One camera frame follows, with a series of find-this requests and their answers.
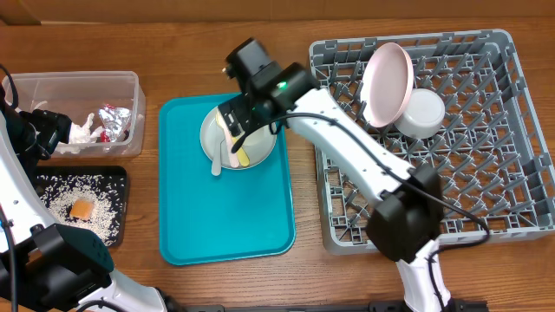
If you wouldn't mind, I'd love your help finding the white napkin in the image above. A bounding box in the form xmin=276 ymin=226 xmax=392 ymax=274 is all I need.
xmin=55 ymin=113 xmax=104 ymax=154

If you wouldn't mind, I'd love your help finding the small red wrapper piece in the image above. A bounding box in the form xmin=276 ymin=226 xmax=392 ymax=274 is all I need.
xmin=100 ymin=131 xmax=110 ymax=143

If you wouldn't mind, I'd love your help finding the silver red wrapper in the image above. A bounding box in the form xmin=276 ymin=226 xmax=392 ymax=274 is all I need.
xmin=99 ymin=104 xmax=132 ymax=143

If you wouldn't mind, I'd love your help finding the orange food cube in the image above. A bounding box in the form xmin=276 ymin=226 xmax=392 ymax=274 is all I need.
xmin=69 ymin=199 xmax=95 ymax=220

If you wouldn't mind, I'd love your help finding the large white plate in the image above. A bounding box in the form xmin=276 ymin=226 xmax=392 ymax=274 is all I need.
xmin=360 ymin=42 xmax=414 ymax=127

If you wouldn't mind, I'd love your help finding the small grey bowl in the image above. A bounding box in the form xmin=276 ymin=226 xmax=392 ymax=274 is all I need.
xmin=394 ymin=88 xmax=445 ymax=139

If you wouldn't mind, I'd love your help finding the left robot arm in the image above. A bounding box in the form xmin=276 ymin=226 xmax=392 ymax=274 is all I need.
xmin=1 ymin=84 xmax=182 ymax=311

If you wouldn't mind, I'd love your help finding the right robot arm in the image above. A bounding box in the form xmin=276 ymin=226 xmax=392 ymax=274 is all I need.
xmin=219 ymin=38 xmax=452 ymax=311

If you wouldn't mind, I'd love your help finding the grey dishwasher rack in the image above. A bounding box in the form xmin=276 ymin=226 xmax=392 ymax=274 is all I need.
xmin=309 ymin=29 xmax=554 ymax=255

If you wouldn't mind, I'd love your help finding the grey round plate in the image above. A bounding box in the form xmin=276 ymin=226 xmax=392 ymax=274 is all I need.
xmin=200 ymin=107 xmax=277 ymax=170

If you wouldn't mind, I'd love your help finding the yellow plastic fork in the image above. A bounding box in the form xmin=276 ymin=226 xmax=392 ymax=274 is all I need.
xmin=216 ymin=111 xmax=250 ymax=167

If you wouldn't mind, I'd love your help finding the clear plastic bin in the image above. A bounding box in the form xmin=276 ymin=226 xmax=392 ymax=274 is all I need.
xmin=2 ymin=71 xmax=146 ymax=158

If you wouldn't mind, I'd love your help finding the black plastic tray bin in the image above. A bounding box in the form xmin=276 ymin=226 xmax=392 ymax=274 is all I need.
xmin=31 ymin=166 xmax=130 ymax=248

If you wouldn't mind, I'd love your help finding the spilled white rice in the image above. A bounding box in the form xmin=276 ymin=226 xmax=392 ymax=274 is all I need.
xmin=36 ymin=174 xmax=127 ymax=247

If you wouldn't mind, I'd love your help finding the teal serving tray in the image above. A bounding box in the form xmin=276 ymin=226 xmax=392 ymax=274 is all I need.
xmin=159 ymin=94 xmax=296 ymax=265

